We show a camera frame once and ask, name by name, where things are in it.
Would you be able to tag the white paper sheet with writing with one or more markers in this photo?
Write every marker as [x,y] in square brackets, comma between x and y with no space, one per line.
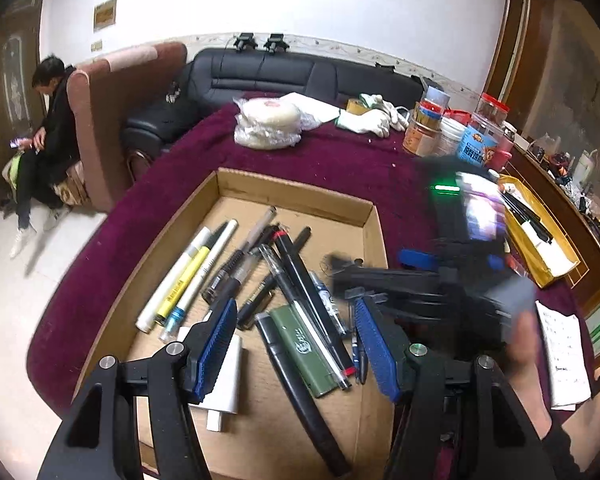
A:
[565,355]

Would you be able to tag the white cotton glove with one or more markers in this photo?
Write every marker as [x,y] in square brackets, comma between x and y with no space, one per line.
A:
[370,120]
[386,102]

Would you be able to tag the gold wall plaque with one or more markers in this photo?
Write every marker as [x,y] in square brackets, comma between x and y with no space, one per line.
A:
[105,14]

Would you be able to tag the white marker with yellow label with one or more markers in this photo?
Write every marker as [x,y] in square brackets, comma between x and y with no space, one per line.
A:
[172,282]

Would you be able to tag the white plastic tub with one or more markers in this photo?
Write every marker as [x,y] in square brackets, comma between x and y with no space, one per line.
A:
[452,135]

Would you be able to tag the black marker with red caps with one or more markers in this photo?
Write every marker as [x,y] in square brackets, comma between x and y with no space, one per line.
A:
[305,285]

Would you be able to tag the small white jar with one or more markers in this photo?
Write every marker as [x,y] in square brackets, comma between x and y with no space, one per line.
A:
[494,175]

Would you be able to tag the wooden door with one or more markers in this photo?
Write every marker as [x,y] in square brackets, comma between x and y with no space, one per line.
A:
[10,50]

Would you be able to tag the glass mural panel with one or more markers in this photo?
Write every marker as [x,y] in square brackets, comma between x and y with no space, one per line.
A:
[570,85]

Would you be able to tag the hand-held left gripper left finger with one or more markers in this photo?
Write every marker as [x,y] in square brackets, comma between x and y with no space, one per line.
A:
[215,350]

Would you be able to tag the clear jar with red lid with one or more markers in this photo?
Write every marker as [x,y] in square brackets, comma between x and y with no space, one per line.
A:
[492,110]

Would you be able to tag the white jug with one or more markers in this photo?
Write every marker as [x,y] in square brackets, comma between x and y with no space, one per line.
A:
[585,166]

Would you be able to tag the clear plastic pen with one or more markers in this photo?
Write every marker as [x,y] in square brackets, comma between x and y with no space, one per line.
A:
[325,357]
[276,270]

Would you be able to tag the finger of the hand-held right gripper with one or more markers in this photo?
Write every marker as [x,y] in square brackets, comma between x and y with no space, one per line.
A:
[416,258]
[395,285]

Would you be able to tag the small black object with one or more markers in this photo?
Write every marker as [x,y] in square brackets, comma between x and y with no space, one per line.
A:
[173,94]

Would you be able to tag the blue patterned pen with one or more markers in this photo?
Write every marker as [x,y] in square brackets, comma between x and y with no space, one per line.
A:
[327,300]

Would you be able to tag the orange printed can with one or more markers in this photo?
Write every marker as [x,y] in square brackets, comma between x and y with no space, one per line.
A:
[420,135]

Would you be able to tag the blue printed tub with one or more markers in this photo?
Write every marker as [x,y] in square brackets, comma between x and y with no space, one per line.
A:
[480,145]

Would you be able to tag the white power adapter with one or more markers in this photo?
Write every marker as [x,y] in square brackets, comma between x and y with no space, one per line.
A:
[225,385]

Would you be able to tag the pink container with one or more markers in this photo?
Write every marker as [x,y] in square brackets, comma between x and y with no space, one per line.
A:
[502,157]

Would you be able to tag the person's right forearm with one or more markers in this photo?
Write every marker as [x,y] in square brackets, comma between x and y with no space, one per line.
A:
[530,380]

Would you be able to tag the black clip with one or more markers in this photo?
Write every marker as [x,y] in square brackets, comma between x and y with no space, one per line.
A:
[277,43]
[245,42]

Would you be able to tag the white pen with blue tip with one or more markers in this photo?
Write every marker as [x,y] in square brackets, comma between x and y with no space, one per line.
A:
[202,280]

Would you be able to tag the slim dark pen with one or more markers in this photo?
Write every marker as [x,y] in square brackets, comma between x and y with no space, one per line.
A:
[358,360]

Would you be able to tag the black leather sofa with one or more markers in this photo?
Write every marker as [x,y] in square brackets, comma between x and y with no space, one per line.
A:
[260,75]

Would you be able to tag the stack of tape rolls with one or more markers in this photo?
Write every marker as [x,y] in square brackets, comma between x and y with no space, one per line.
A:
[427,110]

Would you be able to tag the white plastic sheet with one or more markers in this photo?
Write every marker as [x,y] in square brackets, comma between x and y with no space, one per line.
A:
[316,107]

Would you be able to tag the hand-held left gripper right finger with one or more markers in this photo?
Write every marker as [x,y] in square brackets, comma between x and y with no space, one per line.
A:
[375,350]

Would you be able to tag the clear gel pen with cap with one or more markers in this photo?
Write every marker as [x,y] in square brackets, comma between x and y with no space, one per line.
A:
[235,260]

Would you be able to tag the black pen with metal tip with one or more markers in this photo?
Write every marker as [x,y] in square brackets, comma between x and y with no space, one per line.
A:
[252,305]

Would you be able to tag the patterned cushion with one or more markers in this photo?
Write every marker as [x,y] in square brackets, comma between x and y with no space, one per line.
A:
[72,190]

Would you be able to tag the brown armchair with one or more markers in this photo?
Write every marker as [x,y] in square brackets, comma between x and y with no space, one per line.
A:
[110,125]

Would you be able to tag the gold tray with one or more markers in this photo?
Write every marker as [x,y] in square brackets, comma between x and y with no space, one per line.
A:
[532,262]

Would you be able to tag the green pen case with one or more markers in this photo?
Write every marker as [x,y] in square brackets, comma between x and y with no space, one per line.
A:
[305,376]

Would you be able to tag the yellow-green bag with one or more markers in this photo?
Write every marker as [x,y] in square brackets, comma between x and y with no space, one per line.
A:
[12,175]

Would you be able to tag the grey tape roll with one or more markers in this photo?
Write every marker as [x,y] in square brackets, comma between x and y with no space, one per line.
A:
[435,95]

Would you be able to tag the wall switch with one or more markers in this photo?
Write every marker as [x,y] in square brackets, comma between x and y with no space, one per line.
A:
[96,45]

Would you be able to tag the cardboard box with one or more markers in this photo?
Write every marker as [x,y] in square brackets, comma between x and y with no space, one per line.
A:
[285,207]

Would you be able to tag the brown tape roll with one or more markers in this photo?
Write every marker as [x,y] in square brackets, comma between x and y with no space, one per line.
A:
[355,106]

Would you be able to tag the plastic-wrapped white roll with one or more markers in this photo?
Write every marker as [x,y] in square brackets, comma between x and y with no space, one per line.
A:
[267,122]

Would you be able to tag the wooden sideboard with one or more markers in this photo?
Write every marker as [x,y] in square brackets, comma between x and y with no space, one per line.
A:
[555,200]

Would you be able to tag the long black stick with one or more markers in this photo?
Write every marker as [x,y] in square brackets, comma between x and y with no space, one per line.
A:
[300,402]

